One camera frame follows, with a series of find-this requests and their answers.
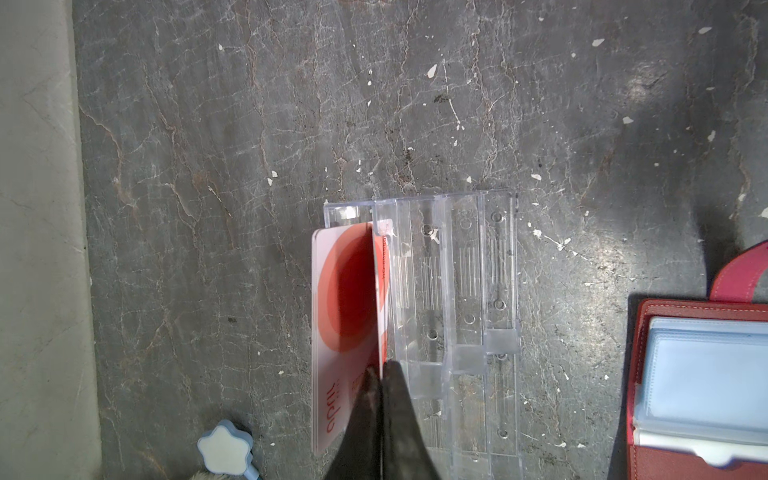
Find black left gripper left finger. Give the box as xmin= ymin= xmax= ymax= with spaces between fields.
xmin=325 ymin=367 xmax=382 ymax=480

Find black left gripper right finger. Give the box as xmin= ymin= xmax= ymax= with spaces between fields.
xmin=381 ymin=360 xmax=440 ymax=480

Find white card red circle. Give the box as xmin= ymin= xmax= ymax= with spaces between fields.
xmin=311 ymin=223 xmax=379 ymax=455

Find clear acrylic tiered card stand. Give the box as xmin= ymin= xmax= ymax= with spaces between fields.
xmin=324 ymin=190 xmax=524 ymax=479

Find red leather card holder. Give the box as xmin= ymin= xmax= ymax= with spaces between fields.
xmin=626 ymin=243 xmax=767 ymax=479

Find white plastic card sleeves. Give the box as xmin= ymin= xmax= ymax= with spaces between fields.
xmin=631 ymin=316 xmax=767 ymax=468

